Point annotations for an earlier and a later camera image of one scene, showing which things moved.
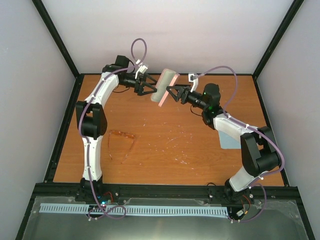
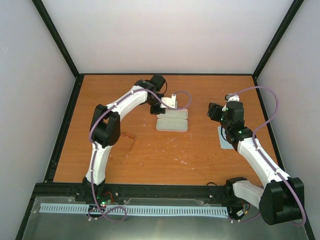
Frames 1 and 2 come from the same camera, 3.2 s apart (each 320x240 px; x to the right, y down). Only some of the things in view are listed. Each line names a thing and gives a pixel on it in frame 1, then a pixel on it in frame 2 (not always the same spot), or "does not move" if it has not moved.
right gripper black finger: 175,91 -> 214,115
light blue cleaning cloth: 228,142 does not move
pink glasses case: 168,77 -> 172,120
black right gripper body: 200,103 -> 223,120
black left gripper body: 139,77 -> 150,100
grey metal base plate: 280,219 does not move
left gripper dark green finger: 146,89 -> 155,109
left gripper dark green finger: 149,80 -> 161,110
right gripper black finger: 186,87 -> 212,106
